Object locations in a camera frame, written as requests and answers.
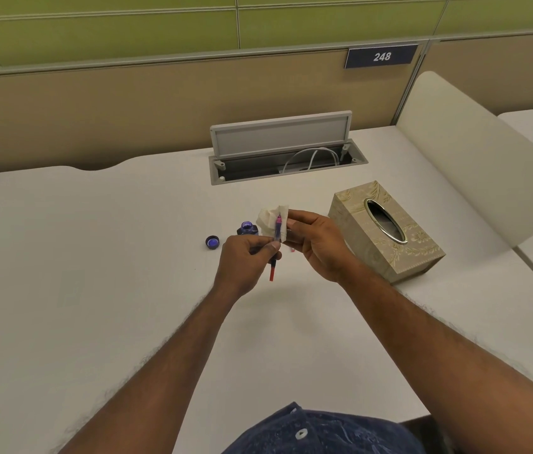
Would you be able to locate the person's left hand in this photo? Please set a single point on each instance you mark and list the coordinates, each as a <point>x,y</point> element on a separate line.
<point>237,264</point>

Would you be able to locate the person's right hand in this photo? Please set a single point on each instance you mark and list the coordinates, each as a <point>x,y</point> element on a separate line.
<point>323,245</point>

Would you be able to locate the person's left thumb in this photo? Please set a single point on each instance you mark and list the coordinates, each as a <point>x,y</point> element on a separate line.
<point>268,258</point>

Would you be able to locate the person's right thumb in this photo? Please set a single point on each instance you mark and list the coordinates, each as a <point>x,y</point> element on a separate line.
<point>296,225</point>

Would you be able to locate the red and pink pen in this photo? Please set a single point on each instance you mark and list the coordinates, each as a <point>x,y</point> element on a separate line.
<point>273,267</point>

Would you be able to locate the white tissue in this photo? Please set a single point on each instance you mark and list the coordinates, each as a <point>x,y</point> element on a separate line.
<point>266,217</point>

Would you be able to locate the person's right forearm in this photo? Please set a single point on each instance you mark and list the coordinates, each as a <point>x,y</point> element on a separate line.
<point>441,359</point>

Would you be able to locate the person's left forearm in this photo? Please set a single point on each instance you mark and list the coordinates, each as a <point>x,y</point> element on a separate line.
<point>153,373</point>

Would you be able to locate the blue ink bottle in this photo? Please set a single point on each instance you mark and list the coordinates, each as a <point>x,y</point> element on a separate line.
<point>246,228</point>

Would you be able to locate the blue bottle cap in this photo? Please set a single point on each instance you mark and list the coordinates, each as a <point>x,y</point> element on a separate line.
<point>212,242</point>

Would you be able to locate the beige patterned tissue box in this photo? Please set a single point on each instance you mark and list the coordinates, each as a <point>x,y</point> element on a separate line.
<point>389,250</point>

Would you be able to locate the white shirt button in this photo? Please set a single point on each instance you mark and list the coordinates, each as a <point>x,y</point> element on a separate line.
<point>301,433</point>

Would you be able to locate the blue patterned shirt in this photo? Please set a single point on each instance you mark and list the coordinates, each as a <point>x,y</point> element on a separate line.
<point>328,432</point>

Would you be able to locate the blue number sign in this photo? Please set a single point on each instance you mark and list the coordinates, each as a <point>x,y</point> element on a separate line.
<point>381,56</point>

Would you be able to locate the white desk divider panel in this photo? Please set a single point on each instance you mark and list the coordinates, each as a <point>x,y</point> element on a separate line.
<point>479,160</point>

